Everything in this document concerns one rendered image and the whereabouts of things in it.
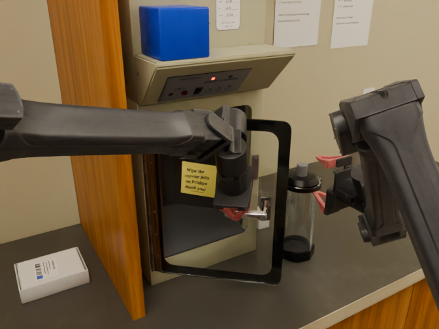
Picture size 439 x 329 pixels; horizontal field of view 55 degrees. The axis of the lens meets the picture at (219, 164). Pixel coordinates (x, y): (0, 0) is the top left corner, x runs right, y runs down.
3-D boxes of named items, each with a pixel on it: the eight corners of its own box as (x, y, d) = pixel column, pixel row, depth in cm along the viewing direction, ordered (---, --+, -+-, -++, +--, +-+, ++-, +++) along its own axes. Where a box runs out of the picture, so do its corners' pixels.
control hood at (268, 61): (136, 104, 87) (132, 54, 83) (263, 86, 102) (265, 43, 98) (157, 117, 78) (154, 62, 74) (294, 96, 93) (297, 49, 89)
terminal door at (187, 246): (155, 269, 104) (144, 113, 88) (280, 284, 99) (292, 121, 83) (155, 271, 103) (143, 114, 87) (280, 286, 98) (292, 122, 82)
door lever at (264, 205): (227, 207, 93) (227, 197, 92) (270, 211, 91) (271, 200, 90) (223, 220, 88) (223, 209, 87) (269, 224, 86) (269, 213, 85)
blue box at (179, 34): (141, 54, 83) (138, 6, 80) (187, 50, 88) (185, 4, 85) (161, 61, 76) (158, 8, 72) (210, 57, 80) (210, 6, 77)
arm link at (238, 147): (212, 155, 71) (246, 154, 70) (213, 126, 75) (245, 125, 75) (215, 181, 76) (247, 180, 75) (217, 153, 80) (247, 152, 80)
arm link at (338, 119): (338, 134, 54) (426, 106, 51) (325, 102, 57) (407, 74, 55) (364, 253, 87) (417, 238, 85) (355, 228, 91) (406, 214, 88)
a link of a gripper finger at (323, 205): (325, 170, 107) (353, 185, 100) (323, 195, 110) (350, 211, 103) (305, 177, 104) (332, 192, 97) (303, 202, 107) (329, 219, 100)
